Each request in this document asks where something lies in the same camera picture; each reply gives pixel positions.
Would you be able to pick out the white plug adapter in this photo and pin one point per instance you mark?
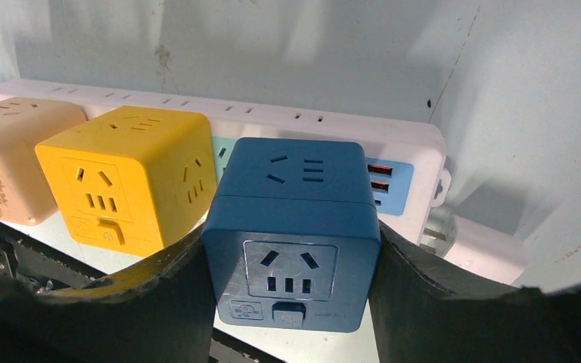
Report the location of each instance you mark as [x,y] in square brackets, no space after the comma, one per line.
[479,249]

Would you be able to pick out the yellow cube socket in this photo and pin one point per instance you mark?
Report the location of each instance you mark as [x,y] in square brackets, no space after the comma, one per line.
[134,180]

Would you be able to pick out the blue cube socket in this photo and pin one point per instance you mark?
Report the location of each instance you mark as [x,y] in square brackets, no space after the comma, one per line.
[292,235]

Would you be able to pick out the beige cube socket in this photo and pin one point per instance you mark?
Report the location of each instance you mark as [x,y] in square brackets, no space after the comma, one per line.
[25,197]

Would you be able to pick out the white multicolour power strip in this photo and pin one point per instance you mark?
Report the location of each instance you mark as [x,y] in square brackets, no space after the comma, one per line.
[403,154]

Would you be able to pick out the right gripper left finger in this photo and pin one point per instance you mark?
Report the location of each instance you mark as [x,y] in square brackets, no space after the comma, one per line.
[160,309]

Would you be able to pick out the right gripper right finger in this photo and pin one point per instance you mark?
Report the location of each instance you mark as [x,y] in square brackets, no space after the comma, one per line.
[425,309]

